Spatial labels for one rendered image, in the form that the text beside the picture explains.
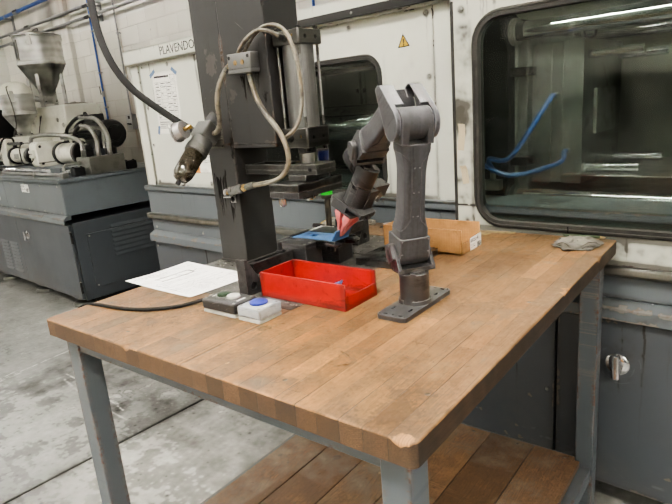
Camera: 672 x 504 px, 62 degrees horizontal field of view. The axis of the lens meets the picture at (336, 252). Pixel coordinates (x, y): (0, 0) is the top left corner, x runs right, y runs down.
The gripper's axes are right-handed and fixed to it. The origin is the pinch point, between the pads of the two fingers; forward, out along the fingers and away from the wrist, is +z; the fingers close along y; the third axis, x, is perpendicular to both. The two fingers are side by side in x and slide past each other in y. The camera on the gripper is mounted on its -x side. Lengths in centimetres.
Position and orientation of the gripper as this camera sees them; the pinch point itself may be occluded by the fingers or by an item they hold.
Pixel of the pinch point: (341, 232)
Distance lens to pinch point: 145.9
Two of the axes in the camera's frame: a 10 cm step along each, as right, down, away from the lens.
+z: -3.3, 8.0, 5.1
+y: -7.3, -5.6, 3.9
